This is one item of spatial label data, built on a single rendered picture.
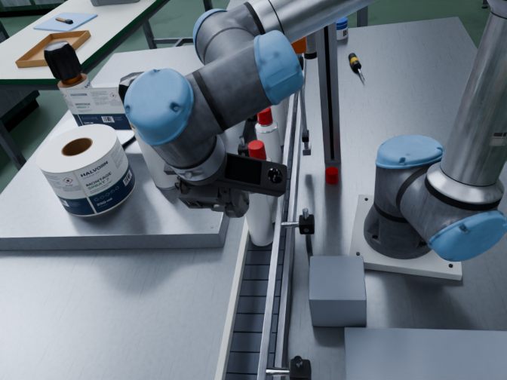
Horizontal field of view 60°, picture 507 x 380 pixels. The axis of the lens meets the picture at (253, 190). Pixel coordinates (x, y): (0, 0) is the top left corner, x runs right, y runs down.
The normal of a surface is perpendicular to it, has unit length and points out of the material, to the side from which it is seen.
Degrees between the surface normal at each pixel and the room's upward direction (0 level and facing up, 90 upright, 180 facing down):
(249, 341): 0
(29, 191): 0
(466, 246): 95
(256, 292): 0
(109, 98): 90
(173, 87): 27
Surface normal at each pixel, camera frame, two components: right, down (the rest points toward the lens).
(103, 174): 0.74, 0.35
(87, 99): -0.22, 0.67
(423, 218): -0.96, 0.14
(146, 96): -0.21, -0.36
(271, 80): 0.23, 0.39
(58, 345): -0.16, -0.74
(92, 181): 0.43, 0.54
